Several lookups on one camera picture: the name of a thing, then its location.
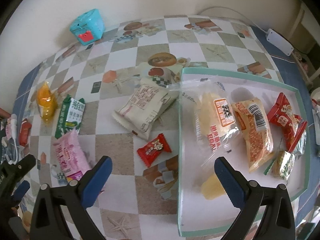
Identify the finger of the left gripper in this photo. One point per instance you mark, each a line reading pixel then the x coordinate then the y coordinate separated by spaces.
pixel 12 191

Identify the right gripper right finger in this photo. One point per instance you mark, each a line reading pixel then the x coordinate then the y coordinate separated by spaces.
pixel 277 222

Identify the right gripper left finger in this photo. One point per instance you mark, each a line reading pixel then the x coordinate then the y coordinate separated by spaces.
pixel 48 221

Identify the pink snack packet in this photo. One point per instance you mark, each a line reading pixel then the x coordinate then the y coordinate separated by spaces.
pixel 72 160

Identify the green biscuit packet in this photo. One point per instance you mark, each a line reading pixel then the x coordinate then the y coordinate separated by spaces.
pixel 70 117

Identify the small red candy packet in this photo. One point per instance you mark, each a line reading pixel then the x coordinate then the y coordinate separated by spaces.
pixel 153 149

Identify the green silver small packet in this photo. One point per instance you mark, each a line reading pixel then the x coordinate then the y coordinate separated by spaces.
pixel 282 165

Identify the red small box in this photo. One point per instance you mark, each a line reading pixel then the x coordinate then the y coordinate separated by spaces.
pixel 24 132

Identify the yellow jelly piece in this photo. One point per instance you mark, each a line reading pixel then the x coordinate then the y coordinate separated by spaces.
pixel 212 188

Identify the white tray with green rim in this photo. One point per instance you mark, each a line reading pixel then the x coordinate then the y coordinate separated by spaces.
pixel 198 216

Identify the orange barcode snack packet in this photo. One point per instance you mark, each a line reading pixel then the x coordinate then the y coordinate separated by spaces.
pixel 255 128

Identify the red snack packet in tray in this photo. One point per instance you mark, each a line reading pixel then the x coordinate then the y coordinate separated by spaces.
pixel 293 126

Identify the clear wafer packet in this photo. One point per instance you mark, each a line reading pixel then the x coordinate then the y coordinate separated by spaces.
pixel 208 103

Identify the beige snack packet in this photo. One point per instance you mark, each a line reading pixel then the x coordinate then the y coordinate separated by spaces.
pixel 144 106

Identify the checkered tablecloth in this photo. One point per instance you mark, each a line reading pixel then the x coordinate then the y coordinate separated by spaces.
pixel 125 132

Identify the turquoise toy box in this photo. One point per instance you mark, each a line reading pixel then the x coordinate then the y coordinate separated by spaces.
pixel 88 27

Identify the white power adapter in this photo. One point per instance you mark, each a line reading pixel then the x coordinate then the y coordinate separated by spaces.
pixel 280 42

